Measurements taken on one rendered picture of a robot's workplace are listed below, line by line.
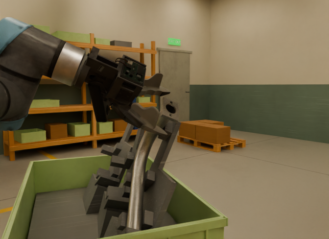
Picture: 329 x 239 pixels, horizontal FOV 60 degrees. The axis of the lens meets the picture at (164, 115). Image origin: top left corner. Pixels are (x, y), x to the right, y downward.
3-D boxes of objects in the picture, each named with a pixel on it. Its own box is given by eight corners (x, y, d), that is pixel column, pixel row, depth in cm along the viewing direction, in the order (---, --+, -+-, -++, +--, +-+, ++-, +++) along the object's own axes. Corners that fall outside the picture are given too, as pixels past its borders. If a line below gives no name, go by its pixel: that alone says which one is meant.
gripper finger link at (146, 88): (179, 80, 64) (146, 79, 58) (167, 96, 68) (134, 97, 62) (174, 69, 65) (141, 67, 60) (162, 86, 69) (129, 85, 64)
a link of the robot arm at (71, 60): (48, 85, 54) (60, 60, 59) (71, 95, 55) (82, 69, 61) (57, 57, 49) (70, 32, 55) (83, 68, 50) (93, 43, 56)
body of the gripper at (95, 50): (146, 90, 53) (83, 63, 49) (128, 117, 59) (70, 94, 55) (150, 65, 59) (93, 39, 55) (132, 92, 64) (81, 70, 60)
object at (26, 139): (156, 139, 652) (156, 39, 628) (10, 161, 460) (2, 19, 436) (143, 136, 693) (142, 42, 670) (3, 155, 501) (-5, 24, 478)
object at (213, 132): (176, 142, 621) (176, 121, 616) (204, 138, 667) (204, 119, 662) (216, 152, 523) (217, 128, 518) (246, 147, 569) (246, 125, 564)
